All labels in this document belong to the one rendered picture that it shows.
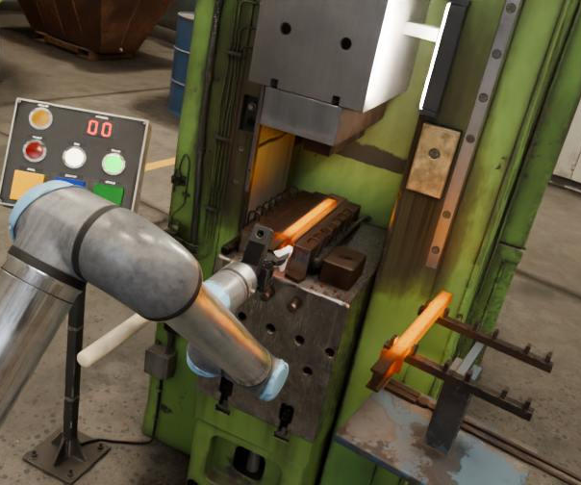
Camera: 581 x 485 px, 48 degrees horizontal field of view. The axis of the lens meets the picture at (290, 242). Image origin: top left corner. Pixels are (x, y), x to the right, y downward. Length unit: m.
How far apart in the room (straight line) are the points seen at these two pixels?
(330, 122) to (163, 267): 0.78
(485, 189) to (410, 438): 0.62
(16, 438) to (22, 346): 1.56
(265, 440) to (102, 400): 0.88
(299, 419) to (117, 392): 1.03
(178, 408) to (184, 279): 1.46
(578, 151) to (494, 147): 5.16
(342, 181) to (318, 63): 0.64
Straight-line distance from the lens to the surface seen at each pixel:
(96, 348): 1.81
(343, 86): 1.55
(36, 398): 2.66
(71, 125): 1.81
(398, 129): 2.03
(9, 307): 0.95
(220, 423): 2.00
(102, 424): 2.55
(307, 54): 1.57
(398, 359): 1.32
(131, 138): 1.77
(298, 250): 1.69
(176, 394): 2.32
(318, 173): 2.14
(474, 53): 1.61
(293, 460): 1.95
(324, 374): 1.74
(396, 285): 1.79
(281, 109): 1.61
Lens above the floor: 1.70
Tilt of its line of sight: 25 degrees down
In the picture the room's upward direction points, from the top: 12 degrees clockwise
